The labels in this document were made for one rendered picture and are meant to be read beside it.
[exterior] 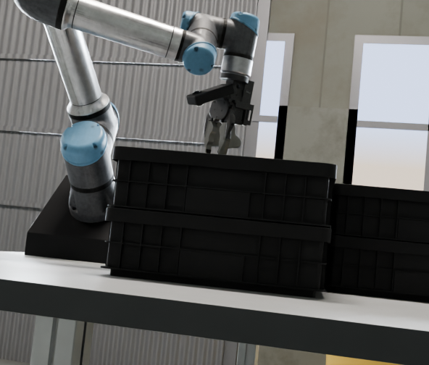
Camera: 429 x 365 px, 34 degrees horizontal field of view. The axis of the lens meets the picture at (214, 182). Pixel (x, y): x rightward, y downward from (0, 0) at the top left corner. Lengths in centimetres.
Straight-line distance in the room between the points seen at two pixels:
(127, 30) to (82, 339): 83
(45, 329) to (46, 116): 342
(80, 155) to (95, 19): 35
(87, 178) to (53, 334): 87
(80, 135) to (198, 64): 38
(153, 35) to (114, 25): 9
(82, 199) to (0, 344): 263
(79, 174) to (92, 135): 11
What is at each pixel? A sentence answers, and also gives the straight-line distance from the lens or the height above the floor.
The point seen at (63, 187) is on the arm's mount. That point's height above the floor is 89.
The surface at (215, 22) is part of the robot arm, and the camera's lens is 173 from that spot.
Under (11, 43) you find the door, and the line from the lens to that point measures 458.
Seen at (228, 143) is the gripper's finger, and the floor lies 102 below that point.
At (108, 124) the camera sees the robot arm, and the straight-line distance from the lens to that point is 188.
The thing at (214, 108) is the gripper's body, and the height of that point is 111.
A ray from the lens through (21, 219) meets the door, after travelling 432.
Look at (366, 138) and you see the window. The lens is 386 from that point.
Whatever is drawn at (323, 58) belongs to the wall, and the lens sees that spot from 400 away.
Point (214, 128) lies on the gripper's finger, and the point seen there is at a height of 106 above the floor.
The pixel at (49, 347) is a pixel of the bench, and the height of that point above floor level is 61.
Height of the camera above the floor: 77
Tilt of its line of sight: 5 degrees up
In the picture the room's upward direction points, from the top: 6 degrees clockwise
